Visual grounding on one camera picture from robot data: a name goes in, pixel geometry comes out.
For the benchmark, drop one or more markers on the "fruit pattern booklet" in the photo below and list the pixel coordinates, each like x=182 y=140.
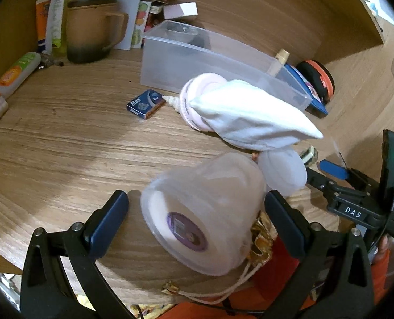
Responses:
x=140 y=23

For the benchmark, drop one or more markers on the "cream small lotion bottle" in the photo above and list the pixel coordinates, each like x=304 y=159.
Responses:
x=279 y=61

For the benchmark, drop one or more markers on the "clear plastic storage bin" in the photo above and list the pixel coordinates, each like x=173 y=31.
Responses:
x=174 y=52

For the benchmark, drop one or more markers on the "black orange round case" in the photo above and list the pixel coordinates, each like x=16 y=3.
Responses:
x=319 y=77

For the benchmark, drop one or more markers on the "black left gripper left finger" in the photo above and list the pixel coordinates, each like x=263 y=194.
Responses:
x=46 y=291

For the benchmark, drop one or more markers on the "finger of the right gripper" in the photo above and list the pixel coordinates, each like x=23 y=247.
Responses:
x=320 y=182

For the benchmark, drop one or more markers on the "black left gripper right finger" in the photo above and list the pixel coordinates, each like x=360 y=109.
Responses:
x=333 y=278

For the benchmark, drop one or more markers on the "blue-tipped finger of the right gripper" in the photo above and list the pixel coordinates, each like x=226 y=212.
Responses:
x=354 y=177

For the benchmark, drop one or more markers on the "white pink small box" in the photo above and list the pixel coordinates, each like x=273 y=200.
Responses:
x=180 y=11

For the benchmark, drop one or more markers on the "red gold drawstring pouch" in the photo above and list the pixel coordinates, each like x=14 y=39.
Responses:
x=269 y=268

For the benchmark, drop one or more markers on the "brown ceramic mug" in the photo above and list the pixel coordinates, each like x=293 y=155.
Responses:
x=93 y=28

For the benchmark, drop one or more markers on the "person's hand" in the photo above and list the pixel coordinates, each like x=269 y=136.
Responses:
x=382 y=249

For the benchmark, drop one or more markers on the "clear plastic jar purple label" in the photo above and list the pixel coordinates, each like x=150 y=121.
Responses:
x=202 y=215

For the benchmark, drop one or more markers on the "small frosted round container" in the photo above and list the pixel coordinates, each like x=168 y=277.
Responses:
x=283 y=170

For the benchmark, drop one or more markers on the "blue packet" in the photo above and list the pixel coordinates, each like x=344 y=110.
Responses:
x=315 y=107

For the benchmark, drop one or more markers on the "small patterned square object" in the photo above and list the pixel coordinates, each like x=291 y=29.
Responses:
x=309 y=156

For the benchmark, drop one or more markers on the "orange flat package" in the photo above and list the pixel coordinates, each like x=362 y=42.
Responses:
x=42 y=9

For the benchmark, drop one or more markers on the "orange green tube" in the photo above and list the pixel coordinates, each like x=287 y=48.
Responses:
x=13 y=78

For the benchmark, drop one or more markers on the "blue small card box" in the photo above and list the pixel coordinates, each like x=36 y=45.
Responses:
x=144 y=105

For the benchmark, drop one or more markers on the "white green tall tube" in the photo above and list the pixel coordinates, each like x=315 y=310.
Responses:
x=54 y=31

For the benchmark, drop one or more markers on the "white cloth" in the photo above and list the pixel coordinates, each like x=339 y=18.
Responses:
x=250 y=118

